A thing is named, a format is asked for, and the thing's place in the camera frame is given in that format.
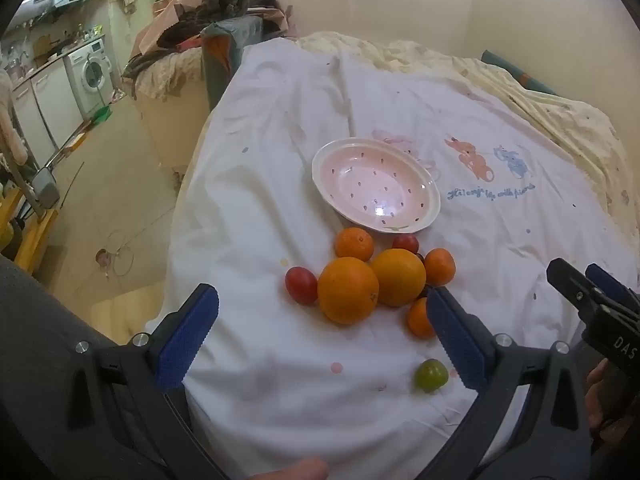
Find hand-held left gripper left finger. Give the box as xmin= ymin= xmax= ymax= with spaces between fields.
xmin=66 ymin=283 xmax=221 ymax=480

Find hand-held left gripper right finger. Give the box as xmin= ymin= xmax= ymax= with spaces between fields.
xmin=425 ymin=285 xmax=594 ymax=480

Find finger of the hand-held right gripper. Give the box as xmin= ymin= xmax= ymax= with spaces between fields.
xmin=546 ymin=258 xmax=609 ymax=319
xmin=585 ymin=263 xmax=640 ymax=312

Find small tangerine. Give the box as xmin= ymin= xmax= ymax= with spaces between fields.
xmin=405 ymin=297 xmax=437 ymax=339
xmin=423 ymin=248 xmax=457 ymax=287
xmin=334 ymin=227 xmax=375 ymax=263

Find large orange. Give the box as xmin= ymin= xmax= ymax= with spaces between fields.
xmin=370 ymin=248 xmax=427 ymax=308
xmin=317 ymin=256 xmax=380 ymax=325

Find pink dotted plate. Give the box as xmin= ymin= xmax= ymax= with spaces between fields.
xmin=311 ymin=137 xmax=442 ymax=234

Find person's right hand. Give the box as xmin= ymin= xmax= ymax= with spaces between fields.
xmin=585 ymin=359 xmax=617 ymax=434

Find person's left hand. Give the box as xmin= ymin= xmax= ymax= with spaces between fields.
xmin=245 ymin=456 xmax=330 ymax=480

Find cream quilt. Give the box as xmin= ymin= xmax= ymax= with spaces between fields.
xmin=295 ymin=30 xmax=637 ymax=241

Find yellow wooden chair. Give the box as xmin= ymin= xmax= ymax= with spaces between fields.
xmin=0 ymin=180 xmax=60 ymax=276

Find grey metal dustpan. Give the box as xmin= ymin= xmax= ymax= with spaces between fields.
xmin=31 ymin=167 xmax=61 ymax=208

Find teal pillow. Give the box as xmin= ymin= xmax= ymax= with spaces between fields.
xmin=481 ymin=50 xmax=558 ymax=97

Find white printed blanket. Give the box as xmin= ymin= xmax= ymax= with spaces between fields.
xmin=160 ymin=40 xmax=640 ymax=480

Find white kitchen cabinets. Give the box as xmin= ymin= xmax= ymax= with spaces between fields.
xmin=10 ymin=60 xmax=85 ymax=166

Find beige towel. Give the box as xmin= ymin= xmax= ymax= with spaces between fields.
xmin=0 ymin=67 xmax=28 ymax=166

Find white washing machine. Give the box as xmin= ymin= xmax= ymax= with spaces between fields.
xmin=64 ymin=37 xmax=115 ymax=115

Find pile of clothes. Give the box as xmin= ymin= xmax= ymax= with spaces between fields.
xmin=122 ymin=0 xmax=296 ymax=81

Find wire ring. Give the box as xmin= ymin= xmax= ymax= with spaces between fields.
xmin=102 ymin=230 xmax=136 ymax=278

